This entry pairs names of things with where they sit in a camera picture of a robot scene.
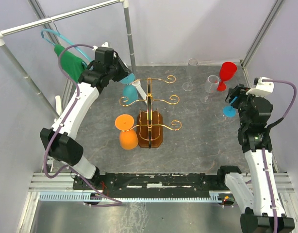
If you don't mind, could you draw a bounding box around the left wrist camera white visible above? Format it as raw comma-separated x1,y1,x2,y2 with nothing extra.
92,41,109,50

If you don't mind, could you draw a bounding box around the green cloth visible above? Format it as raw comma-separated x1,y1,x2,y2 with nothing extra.
61,51,87,83

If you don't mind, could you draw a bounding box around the clear wine glass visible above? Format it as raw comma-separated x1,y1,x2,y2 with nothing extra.
201,75,220,104
182,58,199,92

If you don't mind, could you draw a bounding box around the gold wire glass rack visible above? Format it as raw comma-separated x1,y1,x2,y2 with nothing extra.
119,74,183,149

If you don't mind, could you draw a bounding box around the silver clothes rail frame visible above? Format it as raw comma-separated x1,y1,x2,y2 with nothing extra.
0,0,153,119

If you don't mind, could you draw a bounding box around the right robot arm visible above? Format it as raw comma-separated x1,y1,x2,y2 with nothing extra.
215,78,295,233

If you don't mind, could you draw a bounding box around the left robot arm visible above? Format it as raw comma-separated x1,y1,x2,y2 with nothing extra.
40,47,131,189

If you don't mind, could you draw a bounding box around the blue front wine glass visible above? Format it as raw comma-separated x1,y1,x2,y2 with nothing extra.
222,97,237,117

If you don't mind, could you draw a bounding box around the light blue back glass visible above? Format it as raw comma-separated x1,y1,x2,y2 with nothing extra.
120,73,138,104

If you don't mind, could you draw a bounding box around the blue clothes hanger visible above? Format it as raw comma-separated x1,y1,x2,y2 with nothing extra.
40,17,94,67

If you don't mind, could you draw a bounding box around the orange wine glass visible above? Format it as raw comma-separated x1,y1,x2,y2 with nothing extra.
115,114,138,150

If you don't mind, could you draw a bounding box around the light blue cable duct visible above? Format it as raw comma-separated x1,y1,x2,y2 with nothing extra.
39,192,222,203

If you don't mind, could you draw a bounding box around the red wine glass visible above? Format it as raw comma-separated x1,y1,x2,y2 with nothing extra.
217,62,237,92

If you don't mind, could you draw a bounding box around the brown wooden rack base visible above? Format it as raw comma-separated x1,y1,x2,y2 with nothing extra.
136,110,163,149

